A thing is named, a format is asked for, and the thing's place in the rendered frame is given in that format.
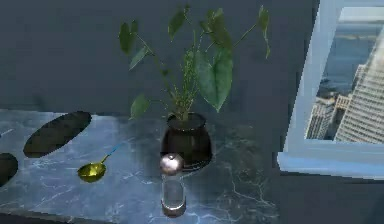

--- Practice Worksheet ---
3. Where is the gold spoon blue handle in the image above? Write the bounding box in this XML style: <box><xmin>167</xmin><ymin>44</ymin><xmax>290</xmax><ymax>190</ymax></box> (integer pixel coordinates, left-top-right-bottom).
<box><xmin>77</xmin><ymin>143</ymin><xmax>123</xmax><ymax>184</ymax></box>

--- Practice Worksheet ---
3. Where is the white framed window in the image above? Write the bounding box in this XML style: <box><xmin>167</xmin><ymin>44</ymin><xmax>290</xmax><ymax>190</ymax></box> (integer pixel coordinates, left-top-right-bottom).
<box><xmin>277</xmin><ymin>0</ymin><xmax>384</xmax><ymax>180</ymax></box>

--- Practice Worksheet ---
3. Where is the dark marble top counter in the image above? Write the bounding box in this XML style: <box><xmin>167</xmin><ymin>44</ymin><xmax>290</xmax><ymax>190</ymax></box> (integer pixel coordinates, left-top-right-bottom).
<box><xmin>0</xmin><ymin>109</ymin><xmax>281</xmax><ymax>224</ymax></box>

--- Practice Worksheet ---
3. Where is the black stove burner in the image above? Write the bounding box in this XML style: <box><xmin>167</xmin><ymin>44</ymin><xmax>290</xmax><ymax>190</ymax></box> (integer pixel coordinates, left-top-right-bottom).
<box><xmin>22</xmin><ymin>110</ymin><xmax>93</xmax><ymax>159</ymax></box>
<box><xmin>0</xmin><ymin>152</ymin><xmax>19</xmax><ymax>188</ymax></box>

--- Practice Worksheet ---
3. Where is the green house plant black pot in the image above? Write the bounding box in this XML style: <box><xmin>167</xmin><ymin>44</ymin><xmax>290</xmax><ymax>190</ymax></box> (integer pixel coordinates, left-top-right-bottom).
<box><xmin>118</xmin><ymin>4</ymin><xmax>272</xmax><ymax>172</ymax></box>

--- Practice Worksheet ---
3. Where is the clear glass shaker metal cap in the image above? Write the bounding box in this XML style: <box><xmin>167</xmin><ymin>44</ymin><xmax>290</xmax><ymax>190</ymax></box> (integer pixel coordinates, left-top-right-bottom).
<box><xmin>159</xmin><ymin>152</ymin><xmax>188</xmax><ymax>218</ymax></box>

